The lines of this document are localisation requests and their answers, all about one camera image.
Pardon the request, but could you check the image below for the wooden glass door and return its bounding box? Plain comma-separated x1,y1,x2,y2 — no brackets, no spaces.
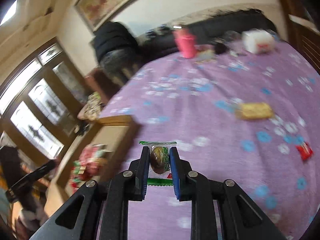
1,38,90,165

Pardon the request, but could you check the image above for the white plastic jar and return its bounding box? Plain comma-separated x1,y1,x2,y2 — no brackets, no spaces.
241,29,276,54

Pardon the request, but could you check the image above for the purple floral tablecloth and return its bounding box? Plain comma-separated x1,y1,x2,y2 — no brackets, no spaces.
101,42,319,239

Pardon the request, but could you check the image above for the beige cracker packet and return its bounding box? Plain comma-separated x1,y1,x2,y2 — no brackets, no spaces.
234,102,274,120

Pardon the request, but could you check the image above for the wooden cabinet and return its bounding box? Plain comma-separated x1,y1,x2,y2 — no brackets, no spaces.
279,0,319,72

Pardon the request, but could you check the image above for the black small container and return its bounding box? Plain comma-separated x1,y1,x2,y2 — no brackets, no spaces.
213,38,229,55

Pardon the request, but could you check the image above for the pink cartoon snack packet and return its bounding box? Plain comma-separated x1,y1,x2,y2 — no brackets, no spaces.
79,144,106,176

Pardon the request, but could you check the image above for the pink sleeved thermos bottle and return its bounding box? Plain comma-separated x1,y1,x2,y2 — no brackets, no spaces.
173,25,197,59

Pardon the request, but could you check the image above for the person in black jacket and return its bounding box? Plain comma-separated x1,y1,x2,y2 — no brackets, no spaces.
92,21,142,87

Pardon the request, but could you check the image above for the brown armchair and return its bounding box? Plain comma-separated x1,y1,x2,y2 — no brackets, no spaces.
77,67,120,121

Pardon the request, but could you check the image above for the green clear egg packet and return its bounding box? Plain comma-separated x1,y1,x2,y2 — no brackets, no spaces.
139,141,177,186

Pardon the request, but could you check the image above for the cardboard box tray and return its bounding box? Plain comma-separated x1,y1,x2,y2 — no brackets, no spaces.
44,115,141,216

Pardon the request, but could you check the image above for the black sofa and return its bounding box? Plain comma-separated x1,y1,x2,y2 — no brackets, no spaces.
140,9,277,63

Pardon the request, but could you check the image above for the small red candy packet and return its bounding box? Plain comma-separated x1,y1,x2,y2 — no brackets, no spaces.
296,142,313,161

